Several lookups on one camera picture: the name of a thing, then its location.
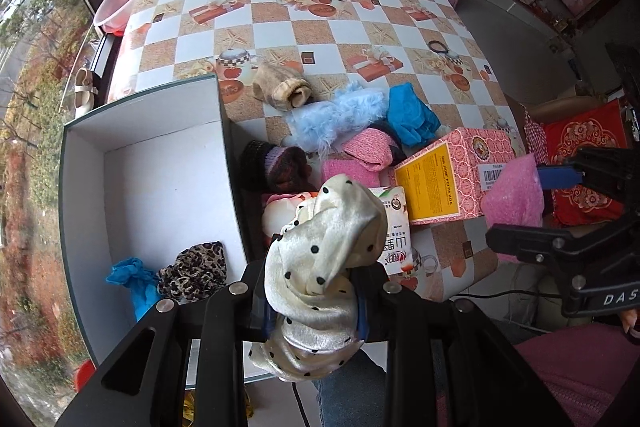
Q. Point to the checkered tablecloth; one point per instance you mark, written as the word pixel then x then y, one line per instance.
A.
pixel 280 22

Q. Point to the person's leg in jeans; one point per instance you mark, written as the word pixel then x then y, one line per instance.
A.
pixel 345 397

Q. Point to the white and pink plush toy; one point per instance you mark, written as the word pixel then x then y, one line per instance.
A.
pixel 280 214

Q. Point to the red embroidered cushion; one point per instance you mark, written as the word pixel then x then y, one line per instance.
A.
pixel 585 137

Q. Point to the pink fluffy cloth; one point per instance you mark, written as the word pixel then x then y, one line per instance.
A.
pixel 515 197

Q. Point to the person's pink garment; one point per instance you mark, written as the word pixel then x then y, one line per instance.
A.
pixel 575 382

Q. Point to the gold foil bag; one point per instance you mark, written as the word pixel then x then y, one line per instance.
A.
pixel 190 409

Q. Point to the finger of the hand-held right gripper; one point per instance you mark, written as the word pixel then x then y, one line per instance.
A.
pixel 540 244
pixel 560 177

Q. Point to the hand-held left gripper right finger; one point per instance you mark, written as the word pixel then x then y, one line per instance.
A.
pixel 372 307

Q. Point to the white snack packet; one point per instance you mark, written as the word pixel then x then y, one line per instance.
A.
pixel 397 237

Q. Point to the beige sock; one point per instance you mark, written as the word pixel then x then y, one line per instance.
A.
pixel 277 84

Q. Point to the person's right hand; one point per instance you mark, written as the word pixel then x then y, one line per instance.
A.
pixel 631 322

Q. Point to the pink patterned carton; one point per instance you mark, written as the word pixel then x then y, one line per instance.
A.
pixel 460 187

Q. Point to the pink knitted sock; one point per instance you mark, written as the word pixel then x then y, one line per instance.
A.
pixel 372 147

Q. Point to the white cardboard box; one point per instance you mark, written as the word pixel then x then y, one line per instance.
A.
pixel 165 187

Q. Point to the striped knitted sock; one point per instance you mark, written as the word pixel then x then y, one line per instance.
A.
pixel 280 167

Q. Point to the blue glove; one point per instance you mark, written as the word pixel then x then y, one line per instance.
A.
pixel 132 282
pixel 410 114

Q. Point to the red checked cloth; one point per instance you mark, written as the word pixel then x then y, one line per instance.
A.
pixel 534 134

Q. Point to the beige shoe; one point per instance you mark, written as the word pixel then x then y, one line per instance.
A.
pixel 84 94

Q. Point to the leopard print scrunchie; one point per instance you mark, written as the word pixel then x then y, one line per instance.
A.
pixel 195 267

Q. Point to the cream polka dot cloth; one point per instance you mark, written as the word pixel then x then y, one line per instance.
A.
pixel 320 257

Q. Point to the light blue fluffy duster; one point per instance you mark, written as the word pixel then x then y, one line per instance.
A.
pixel 335 117

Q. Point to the red plastic stool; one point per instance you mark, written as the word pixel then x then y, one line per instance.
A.
pixel 84 374

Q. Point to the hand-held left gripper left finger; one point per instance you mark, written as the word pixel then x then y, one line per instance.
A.
pixel 252 302

